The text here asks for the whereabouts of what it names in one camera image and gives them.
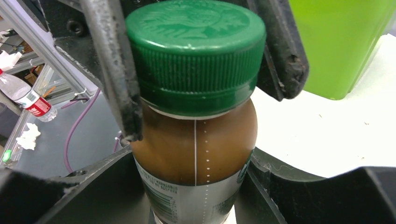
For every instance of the green plastic bin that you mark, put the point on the green plastic bin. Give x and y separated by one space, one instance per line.
340 38

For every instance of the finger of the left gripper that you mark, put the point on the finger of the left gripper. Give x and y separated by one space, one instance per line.
285 67
107 27

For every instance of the background red label bottle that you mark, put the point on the background red label bottle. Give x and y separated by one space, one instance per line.
26 97

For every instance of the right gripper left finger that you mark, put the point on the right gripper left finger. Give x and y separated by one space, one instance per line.
107 192

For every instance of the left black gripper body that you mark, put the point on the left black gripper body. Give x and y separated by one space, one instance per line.
66 23

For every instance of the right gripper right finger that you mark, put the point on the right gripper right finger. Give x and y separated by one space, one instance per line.
274 192

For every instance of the green-red label bottle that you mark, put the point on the green-red label bottle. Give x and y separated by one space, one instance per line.
197 63

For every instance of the crumpled white tissue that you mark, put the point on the crumpled white tissue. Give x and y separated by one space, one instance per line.
27 139

